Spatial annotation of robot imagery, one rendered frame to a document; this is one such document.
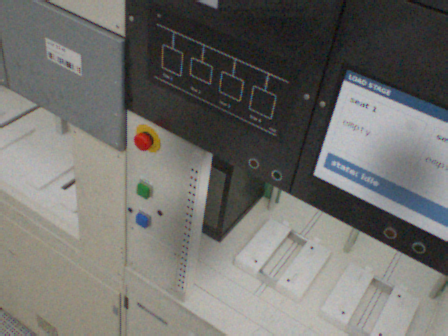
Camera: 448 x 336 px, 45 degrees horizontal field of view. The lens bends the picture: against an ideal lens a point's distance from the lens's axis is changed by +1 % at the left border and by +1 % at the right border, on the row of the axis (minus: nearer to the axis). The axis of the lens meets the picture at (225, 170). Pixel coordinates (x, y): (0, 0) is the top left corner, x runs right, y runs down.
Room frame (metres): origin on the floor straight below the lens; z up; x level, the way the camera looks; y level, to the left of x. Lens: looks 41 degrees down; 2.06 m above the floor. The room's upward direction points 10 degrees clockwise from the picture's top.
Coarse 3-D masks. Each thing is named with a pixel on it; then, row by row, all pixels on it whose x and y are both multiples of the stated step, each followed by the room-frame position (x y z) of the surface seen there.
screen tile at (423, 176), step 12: (432, 132) 0.65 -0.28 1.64; (444, 132) 0.64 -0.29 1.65; (432, 144) 0.64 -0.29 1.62; (444, 144) 0.64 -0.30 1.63; (420, 156) 0.65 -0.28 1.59; (444, 156) 0.63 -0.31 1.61; (420, 168) 0.64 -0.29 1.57; (432, 168) 0.64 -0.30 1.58; (420, 180) 0.64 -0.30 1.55; (432, 180) 0.63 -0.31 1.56; (444, 180) 0.63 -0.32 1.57; (432, 192) 0.63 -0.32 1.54; (444, 192) 0.62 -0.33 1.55
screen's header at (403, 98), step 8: (352, 72) 0.71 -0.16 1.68; (344, 80) 0.71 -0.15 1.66; (352, 80) 0.71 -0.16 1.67; (360, 80) 0.70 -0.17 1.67; (368, 80) 0.70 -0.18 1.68; (368, 88) 0.69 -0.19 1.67; (376, 88) 0.69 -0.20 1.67; (384, 88) 0.68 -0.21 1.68; (392, 88) 0.68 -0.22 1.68; (384, 96) 0.68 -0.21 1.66; (392, 96) 0.68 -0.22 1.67; (400, 96) 0.67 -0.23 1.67; (408, 96) 0.67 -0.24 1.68; (408, 104) 0.67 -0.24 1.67; (416, 104) 0.66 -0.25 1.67; (424, 104) 0.66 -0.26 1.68; (432, 104) 0.65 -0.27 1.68; (424, 112) 0.66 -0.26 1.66; (432, 112) 0.65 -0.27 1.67; (440, 112) 0.65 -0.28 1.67
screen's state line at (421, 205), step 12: (336, 156) 0.70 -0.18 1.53; (336, 168) 0.70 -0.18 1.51; (348, 168) 0.69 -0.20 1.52; (360, 168) 0.68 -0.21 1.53; (360, 180) 0.68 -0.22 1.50; (372, 180) 0.67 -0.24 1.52; (384, 180) 0.66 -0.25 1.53; (384, 192) 0.66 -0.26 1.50; (396, 192) 0.65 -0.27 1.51; (408, 192) 0.64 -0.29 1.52; (408, 204) 0.64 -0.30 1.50; (420, 204) 0.63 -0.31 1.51; (432, 204) 0.63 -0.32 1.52; (432, 216) 0.62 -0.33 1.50; (444, 216) 0.61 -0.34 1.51
